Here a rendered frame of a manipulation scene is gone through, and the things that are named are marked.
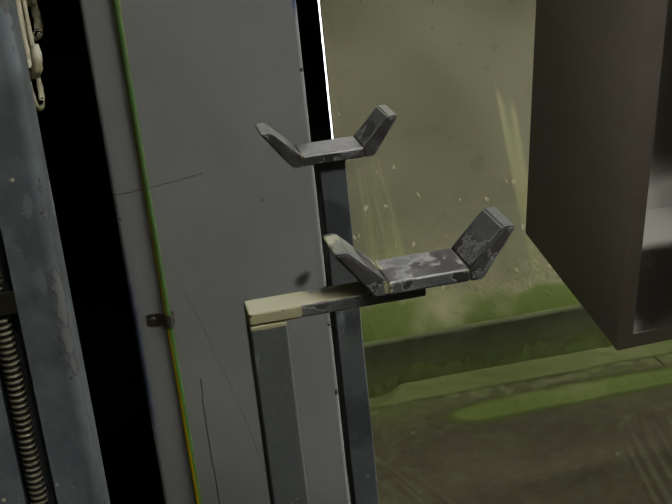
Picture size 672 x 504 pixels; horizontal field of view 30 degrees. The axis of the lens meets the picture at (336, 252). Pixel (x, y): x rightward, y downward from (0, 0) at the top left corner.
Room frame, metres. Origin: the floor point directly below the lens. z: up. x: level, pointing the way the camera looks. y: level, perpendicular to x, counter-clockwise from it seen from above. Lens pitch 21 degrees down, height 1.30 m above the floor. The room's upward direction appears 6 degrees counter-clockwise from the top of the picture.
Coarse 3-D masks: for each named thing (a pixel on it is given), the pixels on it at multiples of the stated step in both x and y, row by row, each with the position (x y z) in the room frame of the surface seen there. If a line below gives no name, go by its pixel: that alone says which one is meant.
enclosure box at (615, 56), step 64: (576, 0) 1.77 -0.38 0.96; (640, 0) 1.58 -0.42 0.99; (576, 64) 1.78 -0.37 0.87; (640, 64) 1.58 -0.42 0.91; (576, 128) 1.78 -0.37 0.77; (640, 128) 1.59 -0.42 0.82; (576, 192) 1.79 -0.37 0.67; (640, 192) 1.61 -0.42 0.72; (576, 256) 1.79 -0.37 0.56; (640, 256) 1.64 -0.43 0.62; (640, 320) 1.73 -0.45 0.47
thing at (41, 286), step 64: (0, 0) 0.54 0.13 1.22; (0, 64) 0.54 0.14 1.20; (0, 128) 0.54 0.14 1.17; (0, 192) 0.54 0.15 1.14; (0, 256) 0.55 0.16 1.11; (0, 320) 0.54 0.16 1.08; (64, 320) 0.54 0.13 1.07; (0, 384) 0.54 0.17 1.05; (64, 384) 0.54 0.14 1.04; (0, 448) 0.54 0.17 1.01; (64, 448) 0.54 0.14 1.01
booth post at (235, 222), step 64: (128, 0) 1.05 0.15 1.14; (192, 0) 1.06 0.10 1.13; (256, 0) 1.07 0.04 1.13; (192, 64) 1.05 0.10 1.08; (256, 64) 1.06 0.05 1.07; (128, 128) 1.04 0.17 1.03; (192, 128) 1.05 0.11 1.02; (256, 128) 1.06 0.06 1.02; (128, 192) 1.04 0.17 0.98; (192, 192) 1.05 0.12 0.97; (256, 192) 1.06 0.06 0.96; (128, 256) 1.04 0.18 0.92; (192, 256) 1.05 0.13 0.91; (256, 256) 1.06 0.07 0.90; (320, 256) 1.07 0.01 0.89; (192, 320) 1.05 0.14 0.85; (320, 320) 1.07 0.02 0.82; (192, 384) 1.05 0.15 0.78; (320, 384) 1.07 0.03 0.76; (256, 448) 1.06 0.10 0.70; (320, 448) 1.07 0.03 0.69
